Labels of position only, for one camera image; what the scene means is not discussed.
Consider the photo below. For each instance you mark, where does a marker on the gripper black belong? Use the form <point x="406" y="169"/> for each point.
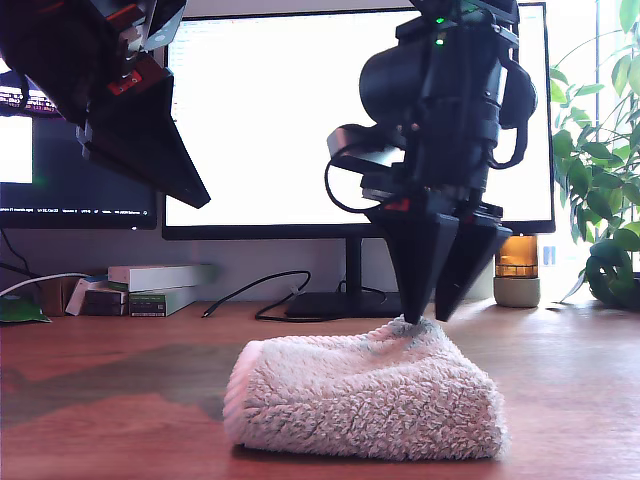
<point x="450" y="160"/>

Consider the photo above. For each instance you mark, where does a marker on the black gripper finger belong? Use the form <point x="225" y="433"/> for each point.
<point x="150" y="140"/>
<point x="150" y="175"/>

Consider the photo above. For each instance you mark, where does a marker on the fluffy white mint tea towel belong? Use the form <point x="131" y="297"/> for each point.
<point x="360" y="395"/>

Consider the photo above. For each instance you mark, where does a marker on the amber jar with pale base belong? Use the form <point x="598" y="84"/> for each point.
<point x="516" y="295"/>

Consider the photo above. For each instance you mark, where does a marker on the long white box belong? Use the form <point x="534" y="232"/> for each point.
<point x="150" y="278"/>

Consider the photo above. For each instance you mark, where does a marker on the large black monitor with stand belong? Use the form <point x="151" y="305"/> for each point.
<point x="275" y="125"/>

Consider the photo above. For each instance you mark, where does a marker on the white box with green label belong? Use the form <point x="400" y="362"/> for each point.
<point x="150" y="305"/>

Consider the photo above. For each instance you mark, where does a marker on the small dark brown box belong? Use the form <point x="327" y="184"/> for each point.
<point x="105" y="298"/>
<point x="105" y="310"/>

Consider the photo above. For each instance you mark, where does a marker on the brown cardboard box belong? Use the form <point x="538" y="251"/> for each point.
<point x="52" y="297"/>

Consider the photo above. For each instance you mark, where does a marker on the green leafy houseplant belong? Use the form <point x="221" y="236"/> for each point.
<point x="615" y="270"/>

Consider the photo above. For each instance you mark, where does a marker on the green plastic bag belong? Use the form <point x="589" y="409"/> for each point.
<point x="20" y="310"/>

